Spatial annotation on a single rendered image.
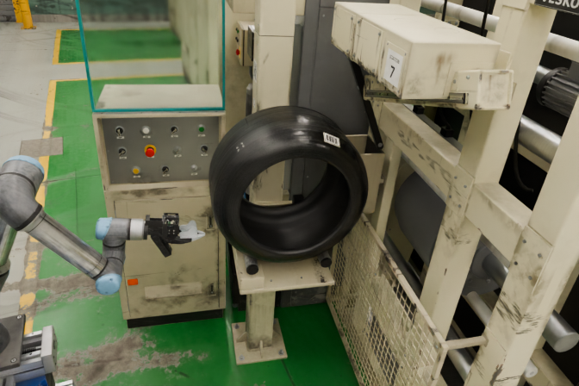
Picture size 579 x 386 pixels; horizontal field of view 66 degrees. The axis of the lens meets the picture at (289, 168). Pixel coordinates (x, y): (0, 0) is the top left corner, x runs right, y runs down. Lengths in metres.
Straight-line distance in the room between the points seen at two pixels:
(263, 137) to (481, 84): 0.65
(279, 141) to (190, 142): 0.77
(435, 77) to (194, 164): 1.29
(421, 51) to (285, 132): 0.50
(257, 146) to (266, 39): 0.44
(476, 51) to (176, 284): 1.88
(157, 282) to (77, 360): 0.55
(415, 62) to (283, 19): 0.65
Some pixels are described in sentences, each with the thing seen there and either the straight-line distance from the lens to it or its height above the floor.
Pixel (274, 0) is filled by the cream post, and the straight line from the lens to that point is 1.64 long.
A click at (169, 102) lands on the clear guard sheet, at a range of 1.99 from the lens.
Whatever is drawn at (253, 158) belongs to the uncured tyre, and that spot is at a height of 1.36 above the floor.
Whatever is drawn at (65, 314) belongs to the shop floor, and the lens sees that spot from 2.92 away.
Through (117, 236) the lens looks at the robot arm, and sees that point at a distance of 1.62.
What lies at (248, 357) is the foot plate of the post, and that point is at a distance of 2.53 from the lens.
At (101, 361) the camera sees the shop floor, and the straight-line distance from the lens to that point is 2.64.
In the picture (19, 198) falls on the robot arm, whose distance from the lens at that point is 1.46.
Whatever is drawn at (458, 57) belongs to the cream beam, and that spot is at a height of 1.75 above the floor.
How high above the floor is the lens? 2.00
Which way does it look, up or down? 28 degrees down
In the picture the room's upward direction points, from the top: 4 degrees clockwise
